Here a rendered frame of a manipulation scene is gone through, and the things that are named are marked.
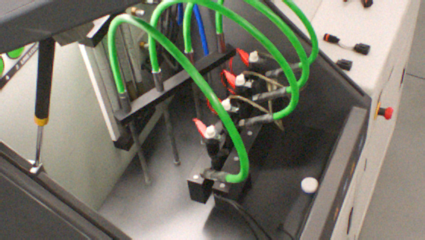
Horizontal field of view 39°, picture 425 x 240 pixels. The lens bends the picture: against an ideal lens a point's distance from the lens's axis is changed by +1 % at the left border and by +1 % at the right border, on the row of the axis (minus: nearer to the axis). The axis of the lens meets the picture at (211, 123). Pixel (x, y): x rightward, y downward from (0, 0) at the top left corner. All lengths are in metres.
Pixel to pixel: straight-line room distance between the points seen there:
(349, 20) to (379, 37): 0.10
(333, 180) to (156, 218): 0.43
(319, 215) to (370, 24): 0.60
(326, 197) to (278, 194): 0.18
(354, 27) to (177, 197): 0.64
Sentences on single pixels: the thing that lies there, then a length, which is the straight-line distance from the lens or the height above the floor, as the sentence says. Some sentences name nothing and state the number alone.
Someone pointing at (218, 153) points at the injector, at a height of 1.05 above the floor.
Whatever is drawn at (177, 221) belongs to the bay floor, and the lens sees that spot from 1.43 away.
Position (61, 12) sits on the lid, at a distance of 0.55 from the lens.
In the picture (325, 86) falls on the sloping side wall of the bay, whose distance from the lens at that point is 1.46.
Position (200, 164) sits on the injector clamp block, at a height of 0.98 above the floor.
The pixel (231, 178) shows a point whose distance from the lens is 1.05.
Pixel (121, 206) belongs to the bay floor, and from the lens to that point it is 1.48.
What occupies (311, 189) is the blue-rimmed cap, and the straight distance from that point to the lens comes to 1.44.
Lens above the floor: 2.02
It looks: 48 degrees down
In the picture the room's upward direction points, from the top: 9 degrees counter-clockwise
